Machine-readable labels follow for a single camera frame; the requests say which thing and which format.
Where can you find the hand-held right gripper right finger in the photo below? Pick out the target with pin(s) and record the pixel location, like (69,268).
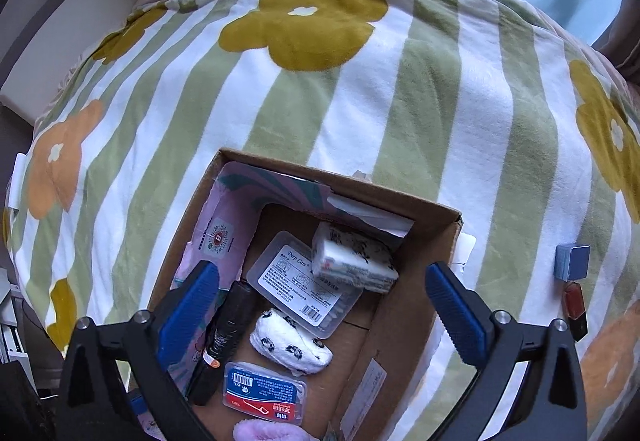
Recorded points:
(457,311)

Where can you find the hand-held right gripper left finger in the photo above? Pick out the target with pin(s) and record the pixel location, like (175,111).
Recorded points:
(187,316)

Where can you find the black garbage bag roll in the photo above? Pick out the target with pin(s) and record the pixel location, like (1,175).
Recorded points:
(230,326)

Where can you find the printed cardboard box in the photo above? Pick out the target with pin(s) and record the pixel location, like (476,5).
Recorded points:
(400,281)

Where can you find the white sock black print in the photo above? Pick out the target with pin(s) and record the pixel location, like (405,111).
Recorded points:
(287,343)

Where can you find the clear floss box blue label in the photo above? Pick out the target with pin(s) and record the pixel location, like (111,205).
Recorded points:
(265,393)

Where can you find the clear plastic box white label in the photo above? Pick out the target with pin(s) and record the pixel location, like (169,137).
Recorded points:
(290,276)

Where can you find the patterned tissue pack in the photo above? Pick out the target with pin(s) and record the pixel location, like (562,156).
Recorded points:
(350,256)

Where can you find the purple fuzzy sock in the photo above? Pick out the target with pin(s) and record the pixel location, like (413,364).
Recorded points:
(272,432)

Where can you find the dark red lipstick tube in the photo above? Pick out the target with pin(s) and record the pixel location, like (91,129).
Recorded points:
(575,306)

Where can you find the small blue box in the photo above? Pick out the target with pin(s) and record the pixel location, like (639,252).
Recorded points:
(570,261)

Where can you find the striped floral blanket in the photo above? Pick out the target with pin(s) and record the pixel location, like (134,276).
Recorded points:
(350,96)

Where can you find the white bedside board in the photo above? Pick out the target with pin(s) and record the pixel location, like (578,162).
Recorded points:
(65,36)

